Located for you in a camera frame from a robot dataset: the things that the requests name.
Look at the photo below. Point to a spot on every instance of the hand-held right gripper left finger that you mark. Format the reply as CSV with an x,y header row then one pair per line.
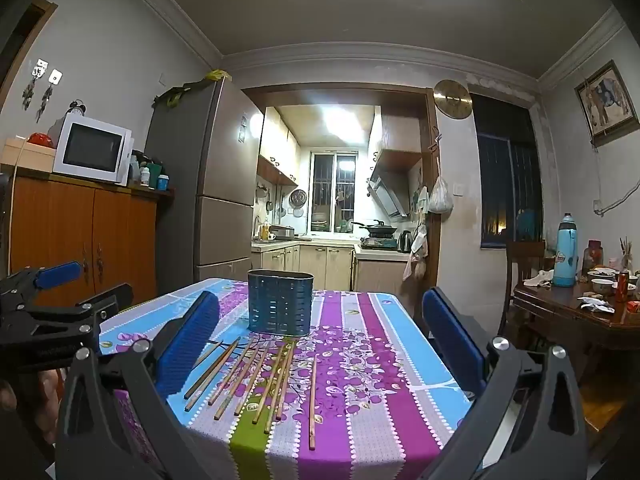
x,y
192,340

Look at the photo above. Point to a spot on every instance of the kitchen wall cabinets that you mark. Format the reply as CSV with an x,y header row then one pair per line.
x,y
277,150

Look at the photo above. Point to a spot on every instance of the white ceramic bowl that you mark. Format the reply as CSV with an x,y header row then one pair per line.
x,y
602,287
601,275

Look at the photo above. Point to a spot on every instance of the hanging white plastic bag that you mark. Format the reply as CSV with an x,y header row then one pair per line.
x,y
440,197

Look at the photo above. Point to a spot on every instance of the wooden cabinet above hood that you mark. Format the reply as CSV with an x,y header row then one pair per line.
x,y
397,140

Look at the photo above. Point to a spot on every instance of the red drink can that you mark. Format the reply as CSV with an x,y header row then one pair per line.
x,y
622,286

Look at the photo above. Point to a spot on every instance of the crumpled white paper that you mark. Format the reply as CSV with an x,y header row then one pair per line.
x,y
595,304

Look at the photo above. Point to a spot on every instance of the dark wooden chair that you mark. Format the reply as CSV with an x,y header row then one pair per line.
x,y
525,260

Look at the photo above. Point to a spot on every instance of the bunch of wooden chopsticks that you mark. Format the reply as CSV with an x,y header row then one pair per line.
x,y
313,410

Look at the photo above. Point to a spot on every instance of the cream box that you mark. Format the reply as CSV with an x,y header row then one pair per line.
x,y
25,157

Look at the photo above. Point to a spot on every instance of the framed elephant picture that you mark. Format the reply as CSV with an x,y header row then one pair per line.
x,y
607,102

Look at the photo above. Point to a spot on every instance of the black wok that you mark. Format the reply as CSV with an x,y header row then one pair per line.
x,y
380,230

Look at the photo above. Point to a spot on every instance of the white microwave oven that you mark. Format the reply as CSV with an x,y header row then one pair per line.
x,y
90,150

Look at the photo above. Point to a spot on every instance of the floral striped tablecloth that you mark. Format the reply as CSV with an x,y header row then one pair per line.
x,y
360,385

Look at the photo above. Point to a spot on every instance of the person's left hand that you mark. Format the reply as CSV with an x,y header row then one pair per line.
x,y
45,390

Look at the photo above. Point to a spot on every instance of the grey refrigerator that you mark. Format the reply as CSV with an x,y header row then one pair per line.
x,y
220,170

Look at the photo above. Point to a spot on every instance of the white medicine bottle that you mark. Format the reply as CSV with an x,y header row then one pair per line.
x,y
145,176

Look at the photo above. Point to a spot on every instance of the gold wall clock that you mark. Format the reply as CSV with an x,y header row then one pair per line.
x,y
452,99

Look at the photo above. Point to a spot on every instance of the orange wooden cabinet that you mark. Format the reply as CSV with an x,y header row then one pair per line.
x,y
65,230

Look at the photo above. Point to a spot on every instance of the red round object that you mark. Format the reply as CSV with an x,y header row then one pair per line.
x,y
40,141

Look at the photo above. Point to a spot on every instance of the yellow bag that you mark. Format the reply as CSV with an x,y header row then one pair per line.
x,y
218,75

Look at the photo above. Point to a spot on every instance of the kitchen base cabinets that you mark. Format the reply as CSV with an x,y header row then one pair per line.
x,y
320,262

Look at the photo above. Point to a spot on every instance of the kitchen window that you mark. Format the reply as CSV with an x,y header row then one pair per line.
x,y
332,192

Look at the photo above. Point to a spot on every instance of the red lidded jar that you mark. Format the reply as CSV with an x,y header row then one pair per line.
x,y
592,259

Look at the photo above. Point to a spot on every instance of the small alarm clock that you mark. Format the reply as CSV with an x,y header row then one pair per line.
x,y
76,108

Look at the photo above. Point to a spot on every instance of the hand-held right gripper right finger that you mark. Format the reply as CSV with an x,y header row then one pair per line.
x,y
452,340

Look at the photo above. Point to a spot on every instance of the steel electric kettle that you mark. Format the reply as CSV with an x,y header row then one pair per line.
x,y
405,241

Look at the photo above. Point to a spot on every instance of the wooden kitchen doorway frame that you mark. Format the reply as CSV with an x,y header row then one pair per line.
x,y
431,160

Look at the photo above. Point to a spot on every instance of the feather wall hanging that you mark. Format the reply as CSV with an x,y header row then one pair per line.
x,y
47,97
31,87

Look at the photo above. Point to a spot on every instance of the cup of chopsticks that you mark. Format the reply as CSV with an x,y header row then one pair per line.
x,y
626,257

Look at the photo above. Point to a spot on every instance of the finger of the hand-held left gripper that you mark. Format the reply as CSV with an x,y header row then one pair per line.
x,y
112,296
60,274

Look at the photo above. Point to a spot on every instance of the blue slotted utensil holder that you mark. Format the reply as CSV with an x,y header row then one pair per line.
x,y
280,305

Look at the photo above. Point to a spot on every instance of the green cloth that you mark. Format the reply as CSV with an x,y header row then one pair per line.
x,y
175,95

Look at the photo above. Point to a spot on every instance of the white cloth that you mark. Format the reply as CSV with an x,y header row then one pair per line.
x,y
542,278

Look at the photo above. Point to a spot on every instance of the gas stove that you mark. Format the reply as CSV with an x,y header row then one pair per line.
x,y
377,244

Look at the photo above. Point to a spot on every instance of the kitchen ceiling light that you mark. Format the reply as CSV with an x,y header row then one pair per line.
x,y
350,120

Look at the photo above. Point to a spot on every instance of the dark green container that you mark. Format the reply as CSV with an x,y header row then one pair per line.
x,y
156,167

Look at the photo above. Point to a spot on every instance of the hanging metal strainer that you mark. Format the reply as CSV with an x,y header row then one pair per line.
x,y
297,198

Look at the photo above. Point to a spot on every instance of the steel range hood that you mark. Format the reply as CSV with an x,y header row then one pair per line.
x,y
390,192

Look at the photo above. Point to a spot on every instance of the dark barred window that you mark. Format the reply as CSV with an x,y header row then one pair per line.
x,y
505,185

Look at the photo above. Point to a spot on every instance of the blue thermos flask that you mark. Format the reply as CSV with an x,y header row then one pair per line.
x,y
566,255

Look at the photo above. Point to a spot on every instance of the dark wooden dining table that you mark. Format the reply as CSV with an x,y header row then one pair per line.
x,y
565,305

